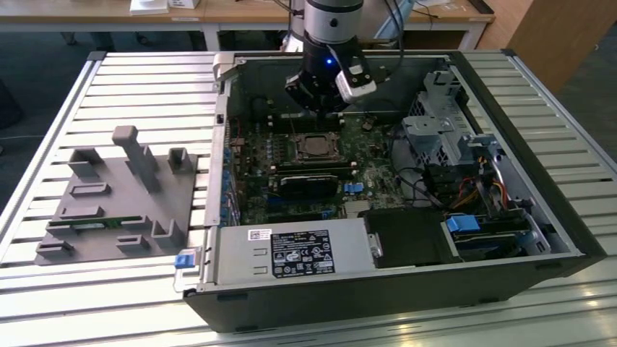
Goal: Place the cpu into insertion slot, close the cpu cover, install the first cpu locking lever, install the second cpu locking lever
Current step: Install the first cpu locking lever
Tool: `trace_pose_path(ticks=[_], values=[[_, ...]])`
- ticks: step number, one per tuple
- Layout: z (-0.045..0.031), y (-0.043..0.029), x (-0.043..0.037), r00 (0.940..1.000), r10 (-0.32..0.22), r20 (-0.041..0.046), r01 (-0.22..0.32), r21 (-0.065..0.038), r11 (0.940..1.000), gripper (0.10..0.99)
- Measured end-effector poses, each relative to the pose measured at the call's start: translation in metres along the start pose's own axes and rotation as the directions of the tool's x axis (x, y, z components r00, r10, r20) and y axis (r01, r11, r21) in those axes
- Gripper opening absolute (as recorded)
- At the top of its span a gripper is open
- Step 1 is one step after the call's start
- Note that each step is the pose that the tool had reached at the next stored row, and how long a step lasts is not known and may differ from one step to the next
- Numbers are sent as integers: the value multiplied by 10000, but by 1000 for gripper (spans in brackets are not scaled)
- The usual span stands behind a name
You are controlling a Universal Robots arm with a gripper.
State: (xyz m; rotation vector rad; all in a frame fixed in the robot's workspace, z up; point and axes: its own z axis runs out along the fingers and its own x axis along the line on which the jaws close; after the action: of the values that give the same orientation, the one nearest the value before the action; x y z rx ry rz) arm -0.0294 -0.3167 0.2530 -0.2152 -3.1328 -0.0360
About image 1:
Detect silver topped CPU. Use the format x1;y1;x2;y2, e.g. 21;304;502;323
301;137;332;156

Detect metal socket cover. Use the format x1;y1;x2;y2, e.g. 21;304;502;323
290;132;340;162

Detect CPU socket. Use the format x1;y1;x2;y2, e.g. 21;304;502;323
288;131;341;163

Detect metal drive cage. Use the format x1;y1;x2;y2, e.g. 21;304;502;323
401;70;502;169

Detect black graphics card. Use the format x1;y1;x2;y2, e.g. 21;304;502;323
277;173;340;200

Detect green motherboard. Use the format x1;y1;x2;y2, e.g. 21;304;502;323
225;108;425;225

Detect silver chipset heatsink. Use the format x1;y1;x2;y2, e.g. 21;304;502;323
344;200;373;215

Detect black plastic shroud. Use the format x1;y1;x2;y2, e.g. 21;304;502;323
361;208;460;269

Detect blue disk carrier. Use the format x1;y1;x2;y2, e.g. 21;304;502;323
445;214;482;236

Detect wooden cabinet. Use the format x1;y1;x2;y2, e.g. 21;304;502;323
476;0;617;94

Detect silver power supply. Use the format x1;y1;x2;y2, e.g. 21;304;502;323
204;216;385;288

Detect grey parts rack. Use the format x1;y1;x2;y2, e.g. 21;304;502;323
36;125;200;267

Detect wooden desk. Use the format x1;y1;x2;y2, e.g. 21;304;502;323
0;0;497;51

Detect green RAM stick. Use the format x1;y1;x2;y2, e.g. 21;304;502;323
72;215;145;231

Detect black PC case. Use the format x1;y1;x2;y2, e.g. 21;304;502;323
181;49;608;333

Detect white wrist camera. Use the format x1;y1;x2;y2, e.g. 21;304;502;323
333;64;378;104

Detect yellow red power wires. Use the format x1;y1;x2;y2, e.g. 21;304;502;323
457;179;510;213

